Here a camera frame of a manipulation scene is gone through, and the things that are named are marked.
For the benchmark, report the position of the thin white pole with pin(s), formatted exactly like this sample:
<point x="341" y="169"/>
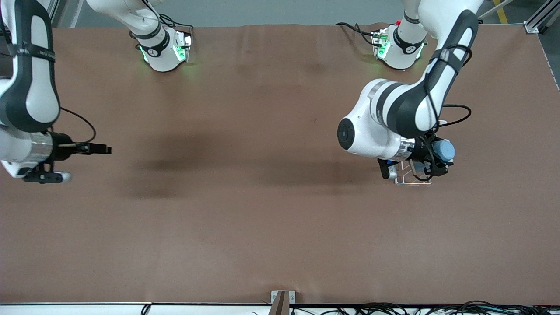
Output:
<point x="488" y="14"/>

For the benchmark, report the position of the left arm base connector plate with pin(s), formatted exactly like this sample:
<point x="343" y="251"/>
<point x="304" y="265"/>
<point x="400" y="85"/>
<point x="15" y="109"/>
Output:
<point x="380" y="43"/>

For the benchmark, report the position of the white table edge rail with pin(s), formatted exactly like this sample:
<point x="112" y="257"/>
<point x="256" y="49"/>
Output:
<point x="87" y="309"/>

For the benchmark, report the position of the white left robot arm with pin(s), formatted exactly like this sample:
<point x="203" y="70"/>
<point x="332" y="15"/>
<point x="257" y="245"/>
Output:
<point x="372" y="135"/>

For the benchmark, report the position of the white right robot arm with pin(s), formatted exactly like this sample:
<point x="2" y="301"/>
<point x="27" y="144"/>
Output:
<point x="39" y="87"/>

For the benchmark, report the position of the right arm base connector plate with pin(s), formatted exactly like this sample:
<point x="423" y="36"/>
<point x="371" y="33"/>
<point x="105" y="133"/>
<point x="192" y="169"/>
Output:
<point x="186" y="43"/>

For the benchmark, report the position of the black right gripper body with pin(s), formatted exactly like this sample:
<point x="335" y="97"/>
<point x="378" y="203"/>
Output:
<point x="61" y="146"/>

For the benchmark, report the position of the aluminium frame profile with bracket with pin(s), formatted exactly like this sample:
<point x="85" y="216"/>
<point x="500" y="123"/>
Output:
<point x="52" y="11"/>
<point x="542" y="13"/>

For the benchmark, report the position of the small metal table bracket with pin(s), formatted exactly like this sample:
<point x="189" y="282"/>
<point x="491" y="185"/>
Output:
<point x="292" y="296"/>

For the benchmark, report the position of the yellow floor tape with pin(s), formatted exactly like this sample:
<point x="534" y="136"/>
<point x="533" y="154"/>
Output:
<point x="502" y="13"/>

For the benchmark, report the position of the blue plastic cup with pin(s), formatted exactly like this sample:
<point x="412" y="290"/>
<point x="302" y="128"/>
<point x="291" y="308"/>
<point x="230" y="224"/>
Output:
<point x="446" y="151"/>

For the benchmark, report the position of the brown table cover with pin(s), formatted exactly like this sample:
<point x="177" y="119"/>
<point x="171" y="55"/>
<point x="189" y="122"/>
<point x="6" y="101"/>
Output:
<point x="280" y="218"/>

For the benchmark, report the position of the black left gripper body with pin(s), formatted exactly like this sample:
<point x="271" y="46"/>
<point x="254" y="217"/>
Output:
<point x="421" y="153"/>

